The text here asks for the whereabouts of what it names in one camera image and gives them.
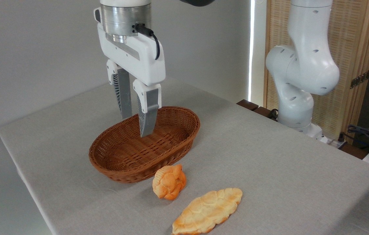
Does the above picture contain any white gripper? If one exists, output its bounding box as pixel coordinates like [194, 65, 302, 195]
[98, 23, 166, 137]

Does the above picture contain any long bread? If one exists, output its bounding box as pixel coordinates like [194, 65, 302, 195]
[172, 188, 243, 235]

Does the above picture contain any round knotted bread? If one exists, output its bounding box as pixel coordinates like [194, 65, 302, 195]
[152, 164, 187, 200]

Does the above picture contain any brown wicker basket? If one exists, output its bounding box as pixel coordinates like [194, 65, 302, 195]
[88, 106, 201, 183]

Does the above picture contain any grey tablecloth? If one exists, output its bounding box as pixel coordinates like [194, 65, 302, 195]
[0, 78, 369, 235]

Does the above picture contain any wooden folding screen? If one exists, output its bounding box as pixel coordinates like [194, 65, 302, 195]
[263, 0, 369, 144]

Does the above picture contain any black screen hinge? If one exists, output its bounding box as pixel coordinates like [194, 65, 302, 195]
[350, 70, 369, 89]

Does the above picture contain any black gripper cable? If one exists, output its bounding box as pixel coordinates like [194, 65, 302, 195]
[134, 23, 161, 60]

